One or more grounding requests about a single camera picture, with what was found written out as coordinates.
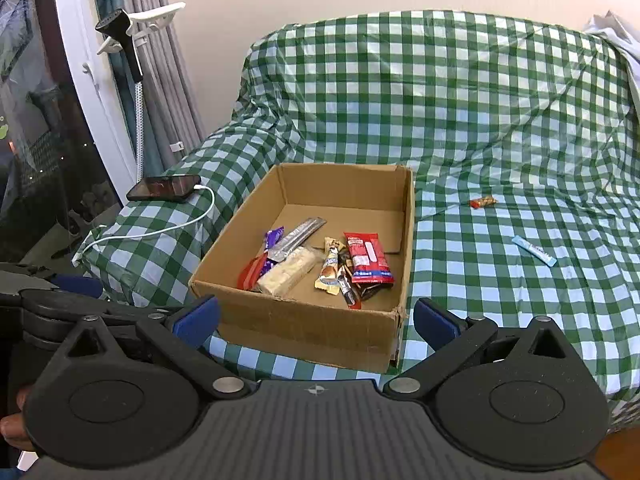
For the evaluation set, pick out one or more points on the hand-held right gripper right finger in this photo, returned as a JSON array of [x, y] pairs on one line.
[[434, 321]]

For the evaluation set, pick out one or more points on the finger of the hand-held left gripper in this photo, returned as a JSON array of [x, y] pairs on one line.
[[77, 286], [125, 312]]

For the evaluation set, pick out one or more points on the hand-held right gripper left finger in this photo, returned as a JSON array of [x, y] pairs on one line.
[[196, 319]]

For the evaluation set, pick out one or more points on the red white-striped snack packet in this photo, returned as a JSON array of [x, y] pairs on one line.
[[367, 257]]

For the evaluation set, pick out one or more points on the cardboard box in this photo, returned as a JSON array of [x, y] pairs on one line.
[[310, 325]]

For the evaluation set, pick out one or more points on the yellow snack packet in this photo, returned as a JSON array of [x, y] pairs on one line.
[[330, 270]]

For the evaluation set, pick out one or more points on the person's left hand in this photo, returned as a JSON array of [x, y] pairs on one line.
[[15, 430]]

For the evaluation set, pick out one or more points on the red-orange snack packet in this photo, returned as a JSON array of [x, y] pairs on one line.
[[250, 275]]

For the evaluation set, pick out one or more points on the dark brown snack packet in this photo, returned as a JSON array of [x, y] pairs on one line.
[[369, 291]]

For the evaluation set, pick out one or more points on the thin red snack stick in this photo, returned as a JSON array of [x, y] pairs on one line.
[[353, 301]]

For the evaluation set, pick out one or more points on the cream wafer packet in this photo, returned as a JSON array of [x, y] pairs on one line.
[[287, 275]]

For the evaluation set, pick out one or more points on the purple snack packet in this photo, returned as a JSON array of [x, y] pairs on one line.
[[273, 240]]

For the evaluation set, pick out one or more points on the light blue stick packet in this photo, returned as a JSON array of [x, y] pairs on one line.
[[534, 250]]

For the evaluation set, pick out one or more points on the small orange-red snack packet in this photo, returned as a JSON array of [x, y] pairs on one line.
[[482, 202]]

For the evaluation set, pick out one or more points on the black smartphone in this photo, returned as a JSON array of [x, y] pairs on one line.
[[162, 187]]

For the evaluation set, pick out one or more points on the silver snack packet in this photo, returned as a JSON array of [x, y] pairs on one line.
[[300, 235]]

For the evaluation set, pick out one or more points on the green checked cloth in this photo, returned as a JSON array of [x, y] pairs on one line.
[[450, 110]]

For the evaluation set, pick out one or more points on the black garment steamer head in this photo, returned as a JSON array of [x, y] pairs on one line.
[[122, 35]]

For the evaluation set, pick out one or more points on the white printed cloth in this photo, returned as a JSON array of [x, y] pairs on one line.
[[620, 35]]

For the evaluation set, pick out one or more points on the white window frame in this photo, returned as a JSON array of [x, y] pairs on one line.
[[85, 85]]

